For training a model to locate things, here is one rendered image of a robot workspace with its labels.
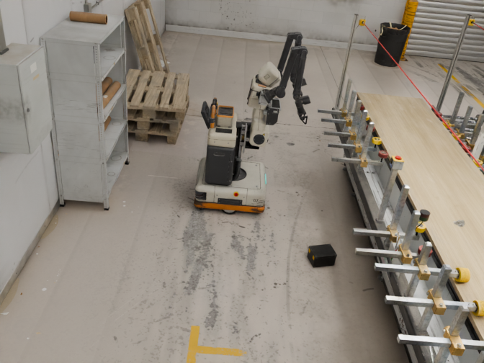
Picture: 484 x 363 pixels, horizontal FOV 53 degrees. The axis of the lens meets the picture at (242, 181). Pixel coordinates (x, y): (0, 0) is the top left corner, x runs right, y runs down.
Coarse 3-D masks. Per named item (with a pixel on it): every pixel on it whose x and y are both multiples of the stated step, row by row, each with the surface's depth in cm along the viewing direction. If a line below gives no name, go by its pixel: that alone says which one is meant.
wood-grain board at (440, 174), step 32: (384, 96) 517; (384, 128) 444; (416, 128) 451; (416, 160) 395; (448, 160) 400; (416, 192) 351; (448, 192) 355; (480, 192) 360; (448, 224) 319; (480, 224) 323; (448, 256) 290; (480, 256) 293; (480, 288) 268; (480, 320) 247
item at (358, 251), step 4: (356, 248) 294; (360, 248) 295; (364, 248) 295; (356, 252) 294; (360, 252) 293; (364, 252) 293; (368, 252) 293; (372, 252) 293; (376, 252) 293; (380, 252) 294; (384, 252) 294; (388, 252) 294; (392, 252) 295; (396, 252) 295; (400, 252) 295; (384, 256) 295; (388, 256) 295; (392, 256) 295; (396, 256) 295; (400, 256) 294; (412, 256) 294; (416, 256) 294
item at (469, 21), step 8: (472, 16) 474; (464, 24) 477; (472, 24) 474; (464, 32) 480; (456, 48) 490; (456, 56) 493; (448, 72) 503; (448, 80) 506; (440, 96) 517; (440, 104) 520
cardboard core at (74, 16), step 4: (72, 12) 408; (76, 12) 408; (80, 12) 408; (84, 12) 409; (72, 16) 407; (76, 16) 407; (80, 16) 407; (84, 16) 408; (88, 16) 408; (92, 16) 408; (96, 16) 408; (100, 16) 408; (104, 16) 408; (72, 20) 411; (76, 20) 410; (80, 20) 410; (84, 20) 409; (88, 20) 409; (92, 20) 409; (96, 20) 409; (100, 20) 409; (104, 20) 409
